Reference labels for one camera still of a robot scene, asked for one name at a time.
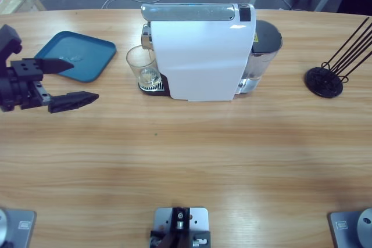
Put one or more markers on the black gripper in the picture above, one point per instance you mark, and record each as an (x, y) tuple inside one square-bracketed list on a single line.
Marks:
[(17, 94)]

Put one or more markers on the clear drinking glass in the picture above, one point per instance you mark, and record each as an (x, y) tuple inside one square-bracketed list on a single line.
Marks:
[(149, 76)]

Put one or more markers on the silver coffee machine lever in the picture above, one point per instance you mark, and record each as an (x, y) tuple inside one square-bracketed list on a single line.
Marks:
[(186, 12)]

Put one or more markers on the white capsule coffee machine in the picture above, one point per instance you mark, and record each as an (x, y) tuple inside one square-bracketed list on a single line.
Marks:
[(197, 56)]

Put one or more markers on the blue plastic tray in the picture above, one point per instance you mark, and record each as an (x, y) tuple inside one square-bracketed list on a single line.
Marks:
[(87, 56)]

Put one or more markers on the black drip tray silver grille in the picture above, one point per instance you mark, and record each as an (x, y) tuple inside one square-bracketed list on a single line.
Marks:
[(157, 92)]

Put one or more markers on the clear water tank black lid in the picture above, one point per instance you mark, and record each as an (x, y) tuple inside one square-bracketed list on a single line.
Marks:
[(267, 36)]

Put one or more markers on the black capsule holder with rods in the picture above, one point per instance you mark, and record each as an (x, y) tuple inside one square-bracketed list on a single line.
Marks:
[(319, 85)]

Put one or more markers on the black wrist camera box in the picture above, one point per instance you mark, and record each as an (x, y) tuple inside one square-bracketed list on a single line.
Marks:
[(8, 39)]

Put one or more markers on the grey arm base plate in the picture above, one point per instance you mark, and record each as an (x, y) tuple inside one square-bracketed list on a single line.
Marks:
[(17, 227), (348, 227)]

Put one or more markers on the grey mount plate black post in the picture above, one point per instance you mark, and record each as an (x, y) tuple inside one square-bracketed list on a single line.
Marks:
[(162, 219)]

